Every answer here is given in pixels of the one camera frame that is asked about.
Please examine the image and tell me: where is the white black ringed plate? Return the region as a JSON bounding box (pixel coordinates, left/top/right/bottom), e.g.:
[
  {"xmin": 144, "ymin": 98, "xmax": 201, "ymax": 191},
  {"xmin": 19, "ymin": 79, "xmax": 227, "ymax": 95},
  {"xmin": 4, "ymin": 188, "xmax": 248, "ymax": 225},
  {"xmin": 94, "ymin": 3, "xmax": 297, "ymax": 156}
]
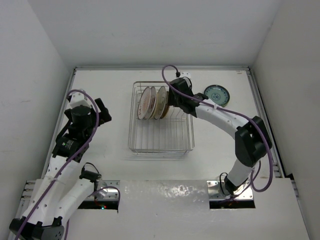
[{"xmin": 153, "ymin": 86, "xmax": 167, "ymax": 120}]

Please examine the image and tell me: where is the yellow brown plate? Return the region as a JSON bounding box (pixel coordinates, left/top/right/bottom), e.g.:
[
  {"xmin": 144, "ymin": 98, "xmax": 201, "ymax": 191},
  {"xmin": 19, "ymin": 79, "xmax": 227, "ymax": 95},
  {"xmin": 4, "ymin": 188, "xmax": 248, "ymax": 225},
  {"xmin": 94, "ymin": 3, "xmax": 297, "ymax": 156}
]
[{"xmin": 160, "ymin": 91, "xmax": 170, "ymax": 119}]

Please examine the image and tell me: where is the white orange sunburst plate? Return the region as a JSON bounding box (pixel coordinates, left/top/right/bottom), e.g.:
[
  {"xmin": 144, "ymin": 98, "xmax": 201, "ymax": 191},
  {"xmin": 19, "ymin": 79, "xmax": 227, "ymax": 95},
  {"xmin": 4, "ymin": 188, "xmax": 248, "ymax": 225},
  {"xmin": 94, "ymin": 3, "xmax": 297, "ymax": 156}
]
[{"xmin": 144, "ymin": 86, "xmax": 158, "ymax": 120}]

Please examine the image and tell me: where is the blue patterned plate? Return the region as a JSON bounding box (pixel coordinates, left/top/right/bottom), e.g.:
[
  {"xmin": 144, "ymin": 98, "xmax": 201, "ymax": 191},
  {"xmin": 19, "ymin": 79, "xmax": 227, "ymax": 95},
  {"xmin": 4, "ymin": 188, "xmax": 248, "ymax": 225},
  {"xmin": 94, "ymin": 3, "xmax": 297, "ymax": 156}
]
[{"xmin": 203, "ymin": 84, "xmax": 231, "ymax": 107}]

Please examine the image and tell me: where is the white red lettered plate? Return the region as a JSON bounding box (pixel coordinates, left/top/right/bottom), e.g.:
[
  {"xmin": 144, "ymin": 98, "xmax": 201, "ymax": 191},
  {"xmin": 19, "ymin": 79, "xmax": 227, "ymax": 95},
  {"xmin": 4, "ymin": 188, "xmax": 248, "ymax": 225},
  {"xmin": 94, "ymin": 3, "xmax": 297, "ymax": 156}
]
[{"xmin": 137, "ymin": 86, "xmax": 151, "ymax": 120}]

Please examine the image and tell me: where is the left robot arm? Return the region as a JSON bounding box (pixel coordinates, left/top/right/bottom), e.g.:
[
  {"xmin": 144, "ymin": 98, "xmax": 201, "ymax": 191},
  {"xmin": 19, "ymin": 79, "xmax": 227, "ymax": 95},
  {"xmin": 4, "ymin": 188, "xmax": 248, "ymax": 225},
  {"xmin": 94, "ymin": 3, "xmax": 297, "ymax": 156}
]
[{"xmin": 9, "ymin": 90, "xmax": 112, "ymax": 240}]

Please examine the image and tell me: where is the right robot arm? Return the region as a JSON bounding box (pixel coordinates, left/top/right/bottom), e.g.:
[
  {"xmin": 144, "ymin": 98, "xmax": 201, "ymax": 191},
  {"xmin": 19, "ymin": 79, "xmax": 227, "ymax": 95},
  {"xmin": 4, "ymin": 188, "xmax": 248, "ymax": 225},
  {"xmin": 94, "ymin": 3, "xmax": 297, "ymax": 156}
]
[{"xmin": 168, "ymin": 77, "xmax": 273, "ymax": 195}]

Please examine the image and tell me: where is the white foreground cover board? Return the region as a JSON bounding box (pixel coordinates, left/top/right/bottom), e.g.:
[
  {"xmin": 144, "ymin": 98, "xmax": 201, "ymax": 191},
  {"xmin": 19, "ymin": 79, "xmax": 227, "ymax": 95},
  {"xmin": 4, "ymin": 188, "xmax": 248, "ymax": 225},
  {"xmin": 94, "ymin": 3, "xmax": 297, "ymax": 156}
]
[{"xmin": 67, "ymin": 178, "xmax": 309, "ymax": 240}]

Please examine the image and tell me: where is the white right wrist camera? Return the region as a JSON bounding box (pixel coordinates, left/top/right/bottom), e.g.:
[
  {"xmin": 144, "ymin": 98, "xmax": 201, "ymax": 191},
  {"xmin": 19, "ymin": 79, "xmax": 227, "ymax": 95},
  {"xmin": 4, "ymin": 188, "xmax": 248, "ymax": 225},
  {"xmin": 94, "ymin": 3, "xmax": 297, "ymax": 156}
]
[{"xmin": 180, "ymin": 71, "xmax": 191, "ymax": 79}]

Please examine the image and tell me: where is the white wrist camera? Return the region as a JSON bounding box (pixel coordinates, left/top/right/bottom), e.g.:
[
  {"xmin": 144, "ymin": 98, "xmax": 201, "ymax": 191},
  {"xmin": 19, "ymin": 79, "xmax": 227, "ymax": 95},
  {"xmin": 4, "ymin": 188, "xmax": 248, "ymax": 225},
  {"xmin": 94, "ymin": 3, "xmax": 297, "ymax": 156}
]
[
  {"xmin": 68, "ymin": 92, "xmax": 90, "ymax": 109},
  {"xmin": 180, "ymin": 71, "xmax": 191, "ymax": 79}
]

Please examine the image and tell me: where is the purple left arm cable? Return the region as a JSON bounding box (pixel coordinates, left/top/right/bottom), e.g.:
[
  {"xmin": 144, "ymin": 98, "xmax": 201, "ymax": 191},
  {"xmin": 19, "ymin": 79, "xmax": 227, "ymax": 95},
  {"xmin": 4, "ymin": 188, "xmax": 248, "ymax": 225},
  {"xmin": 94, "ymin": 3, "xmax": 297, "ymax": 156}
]
[{"xmin": 14, "ymin": 89, "xmax": 121, "ymax": 240}]

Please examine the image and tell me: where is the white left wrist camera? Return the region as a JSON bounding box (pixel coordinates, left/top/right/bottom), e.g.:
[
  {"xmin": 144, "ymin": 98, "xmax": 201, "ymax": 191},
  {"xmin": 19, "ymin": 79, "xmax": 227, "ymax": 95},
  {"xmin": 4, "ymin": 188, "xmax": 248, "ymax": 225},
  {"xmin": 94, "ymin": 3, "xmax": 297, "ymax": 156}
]
[{"xmin": 68, "ymin": 92, "xmax": 90, "ymax": 109}]

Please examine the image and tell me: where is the wire dish rack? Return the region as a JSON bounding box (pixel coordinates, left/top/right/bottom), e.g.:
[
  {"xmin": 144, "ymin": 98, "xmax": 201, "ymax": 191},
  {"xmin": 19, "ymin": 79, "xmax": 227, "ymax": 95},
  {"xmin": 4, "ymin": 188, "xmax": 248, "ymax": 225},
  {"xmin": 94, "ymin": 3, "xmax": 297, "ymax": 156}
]
[{"xmin": 128, "ymin": 81, "xmax": 195, "ymax": 156}]

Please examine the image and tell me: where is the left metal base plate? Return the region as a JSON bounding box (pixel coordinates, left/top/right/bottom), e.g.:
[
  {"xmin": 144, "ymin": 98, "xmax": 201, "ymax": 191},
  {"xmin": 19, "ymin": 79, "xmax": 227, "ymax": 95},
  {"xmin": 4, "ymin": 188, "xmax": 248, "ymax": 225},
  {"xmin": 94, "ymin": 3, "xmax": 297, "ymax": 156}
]
[{"xmin": 88, "ymin": 180, "xmax": 120, "ymax": 201}]

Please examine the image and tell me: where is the metal base plate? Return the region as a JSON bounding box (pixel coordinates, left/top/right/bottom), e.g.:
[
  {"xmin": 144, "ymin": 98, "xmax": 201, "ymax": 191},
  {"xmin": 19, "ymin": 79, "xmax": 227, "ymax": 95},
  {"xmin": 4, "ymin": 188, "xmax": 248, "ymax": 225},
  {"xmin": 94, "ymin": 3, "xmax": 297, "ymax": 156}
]
[
  {"xmin": 88, "ymin": 180, "xmax": 120, "ymax": 201},
  {"xmin": 206, "ymin": 180, "xmax": 254, "ymax": 201}
]

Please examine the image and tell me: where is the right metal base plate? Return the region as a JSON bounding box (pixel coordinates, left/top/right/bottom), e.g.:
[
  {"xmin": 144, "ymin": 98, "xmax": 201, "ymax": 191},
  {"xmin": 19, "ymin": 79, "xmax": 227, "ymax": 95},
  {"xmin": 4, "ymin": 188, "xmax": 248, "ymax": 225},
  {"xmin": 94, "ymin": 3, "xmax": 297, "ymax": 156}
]
[{"xmin": 206, "ymin": 180, "xmax": 254, "ymax": 201}]

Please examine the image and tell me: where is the aluminium table edge rail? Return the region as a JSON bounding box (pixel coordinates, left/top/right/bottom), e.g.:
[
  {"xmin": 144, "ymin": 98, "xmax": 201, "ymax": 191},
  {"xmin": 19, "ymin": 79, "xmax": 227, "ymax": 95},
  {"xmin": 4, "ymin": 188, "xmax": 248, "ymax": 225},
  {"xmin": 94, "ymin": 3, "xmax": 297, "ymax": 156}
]
[{"xmin": 246, "ymin": 67, "xmax": 286, "ymax": 178}]

